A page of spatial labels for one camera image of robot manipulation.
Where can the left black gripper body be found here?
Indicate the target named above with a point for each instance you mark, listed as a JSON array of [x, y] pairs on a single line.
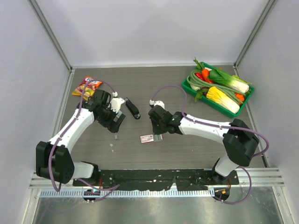
[[107, 119]]

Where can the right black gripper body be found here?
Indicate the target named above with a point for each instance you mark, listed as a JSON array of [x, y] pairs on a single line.
[[158, 128]]

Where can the red staple box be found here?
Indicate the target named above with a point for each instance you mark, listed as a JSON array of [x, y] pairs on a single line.
[[150, 138]]

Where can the black large stapler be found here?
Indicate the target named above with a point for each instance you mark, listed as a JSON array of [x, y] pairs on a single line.
[[132, 108]]

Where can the light blue small stapler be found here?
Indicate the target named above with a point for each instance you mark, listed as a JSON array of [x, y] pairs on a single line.
[[120, 115]]

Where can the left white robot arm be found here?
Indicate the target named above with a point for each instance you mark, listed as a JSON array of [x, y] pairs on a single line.
[[53, 158]]

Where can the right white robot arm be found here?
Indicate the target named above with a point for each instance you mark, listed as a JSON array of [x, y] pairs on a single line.
[[239, 142]]

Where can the orange candy bag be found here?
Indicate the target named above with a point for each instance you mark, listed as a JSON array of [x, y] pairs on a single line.
[[90, 85]]

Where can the green plastic tray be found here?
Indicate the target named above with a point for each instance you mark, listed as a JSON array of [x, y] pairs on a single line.
[[199, 93]]

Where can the green long beans toy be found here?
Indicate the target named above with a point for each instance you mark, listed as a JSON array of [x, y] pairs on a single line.
[[195, 81]]

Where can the yellow napa cabbage toy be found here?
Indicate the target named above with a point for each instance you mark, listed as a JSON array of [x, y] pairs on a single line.
[[222, 99]]

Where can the red chili pepper toy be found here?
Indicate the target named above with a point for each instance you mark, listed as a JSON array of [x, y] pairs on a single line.
[[200, 76]]

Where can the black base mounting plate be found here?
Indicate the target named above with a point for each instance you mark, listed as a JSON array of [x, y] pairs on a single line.
[[160, 179]]

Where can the green bok choy toy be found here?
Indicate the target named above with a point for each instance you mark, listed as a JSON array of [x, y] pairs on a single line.
[[222, 78]]

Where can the small orange carrot toy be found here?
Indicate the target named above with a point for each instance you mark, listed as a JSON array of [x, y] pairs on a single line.
[[240, 97]]

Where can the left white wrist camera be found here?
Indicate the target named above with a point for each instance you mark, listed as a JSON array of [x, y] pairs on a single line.
[[116, 102]]

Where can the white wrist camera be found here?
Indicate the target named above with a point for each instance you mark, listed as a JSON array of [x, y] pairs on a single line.
[[116, 102], [153, 103]]

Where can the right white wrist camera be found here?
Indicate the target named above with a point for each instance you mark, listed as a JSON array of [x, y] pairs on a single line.
[[153, 103]]

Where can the white slotted cable duct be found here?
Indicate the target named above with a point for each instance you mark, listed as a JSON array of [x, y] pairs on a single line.
[[89, 193]]

